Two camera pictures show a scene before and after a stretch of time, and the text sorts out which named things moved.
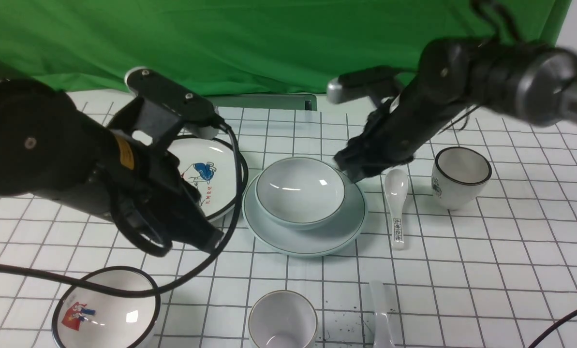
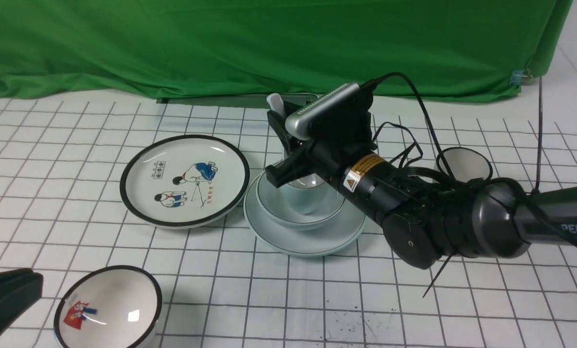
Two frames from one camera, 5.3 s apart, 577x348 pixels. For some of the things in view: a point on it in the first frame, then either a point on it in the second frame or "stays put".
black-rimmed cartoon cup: [459, 176] stays put
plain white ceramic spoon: [382, 337] → [275, 101]
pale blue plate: [335, 234] stays put
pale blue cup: [283, 319] → [307, 195]
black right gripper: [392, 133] → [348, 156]
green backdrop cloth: [238, 47] stays put
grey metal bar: [309, 101] stays put
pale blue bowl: [300, 194] stays put
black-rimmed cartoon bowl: [83, 318] stays put
